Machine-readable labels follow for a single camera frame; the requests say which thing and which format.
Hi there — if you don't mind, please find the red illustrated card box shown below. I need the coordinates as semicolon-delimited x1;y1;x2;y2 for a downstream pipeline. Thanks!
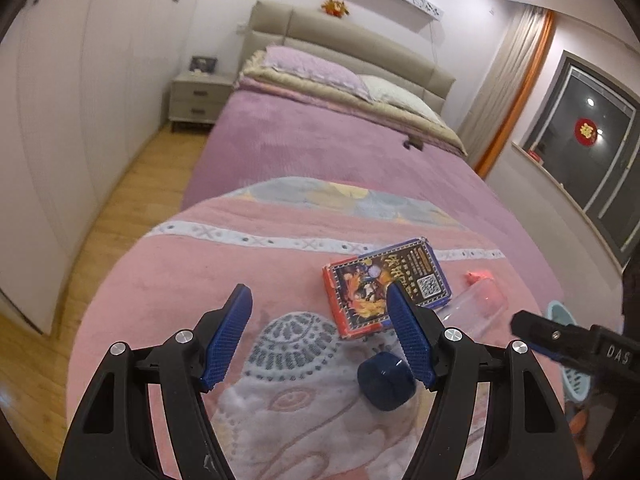
321;236;454;340

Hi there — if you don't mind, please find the beige window sill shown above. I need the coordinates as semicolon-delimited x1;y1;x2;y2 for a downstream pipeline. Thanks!
510;140;632;272

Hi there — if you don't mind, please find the bed with purple bedspread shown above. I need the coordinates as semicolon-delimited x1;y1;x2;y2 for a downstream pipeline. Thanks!
180;80;568;321

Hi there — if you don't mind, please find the beige folded quilt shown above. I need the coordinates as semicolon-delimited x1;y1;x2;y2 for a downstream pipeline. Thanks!
237;52;469;157

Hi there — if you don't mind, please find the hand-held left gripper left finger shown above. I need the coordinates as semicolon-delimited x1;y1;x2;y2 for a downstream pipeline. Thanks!
55;283;253;480

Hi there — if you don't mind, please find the red round window sticker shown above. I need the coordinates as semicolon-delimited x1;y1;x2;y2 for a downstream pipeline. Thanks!
574;117;604;147

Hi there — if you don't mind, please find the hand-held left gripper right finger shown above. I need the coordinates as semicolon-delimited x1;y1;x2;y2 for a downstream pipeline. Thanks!
386;282;588;480

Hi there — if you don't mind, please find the beige upholstered headboard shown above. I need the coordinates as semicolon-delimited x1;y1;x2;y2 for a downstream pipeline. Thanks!
239;0;457;127

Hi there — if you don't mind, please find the clear bottle with pink cap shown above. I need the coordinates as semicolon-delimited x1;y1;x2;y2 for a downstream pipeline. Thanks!
434;269;509;337

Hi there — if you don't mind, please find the dark blue bottle cap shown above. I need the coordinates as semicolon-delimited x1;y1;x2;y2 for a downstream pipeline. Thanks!
356;351;416;411

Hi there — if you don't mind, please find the white patterned pillow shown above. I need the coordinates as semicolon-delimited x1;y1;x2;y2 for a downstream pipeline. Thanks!
357;74;447;124

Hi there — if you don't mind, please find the teal plastic basket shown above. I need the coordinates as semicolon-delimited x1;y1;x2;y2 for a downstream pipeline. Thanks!
547;299;592;407

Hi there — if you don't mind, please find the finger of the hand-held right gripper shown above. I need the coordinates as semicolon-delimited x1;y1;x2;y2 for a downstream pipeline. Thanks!
509;309;596;362

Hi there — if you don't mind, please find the pink printed blanket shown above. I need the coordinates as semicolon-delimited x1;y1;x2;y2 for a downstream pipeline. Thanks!
69;175;568;480

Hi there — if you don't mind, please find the white wardrobe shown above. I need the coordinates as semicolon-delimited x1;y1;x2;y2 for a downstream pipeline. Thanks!
0;0;213;337

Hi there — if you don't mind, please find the purple pillow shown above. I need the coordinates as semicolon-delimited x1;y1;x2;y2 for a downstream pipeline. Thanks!
262;44;372;102

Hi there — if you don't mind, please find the beige nightstand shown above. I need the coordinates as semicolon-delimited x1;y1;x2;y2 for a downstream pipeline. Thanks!
167;70;236;134

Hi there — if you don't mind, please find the grey framed window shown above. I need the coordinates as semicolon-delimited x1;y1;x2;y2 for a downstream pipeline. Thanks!
517;50;640;269

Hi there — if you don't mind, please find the orange plush toy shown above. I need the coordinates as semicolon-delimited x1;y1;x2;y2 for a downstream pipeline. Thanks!
319;0;351;20

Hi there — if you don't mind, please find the small picture frame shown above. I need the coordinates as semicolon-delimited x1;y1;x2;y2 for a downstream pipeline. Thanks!
188;55;219;75

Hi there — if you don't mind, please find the beige and orange curtain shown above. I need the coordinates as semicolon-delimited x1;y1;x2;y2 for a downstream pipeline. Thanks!
457;7;557;179

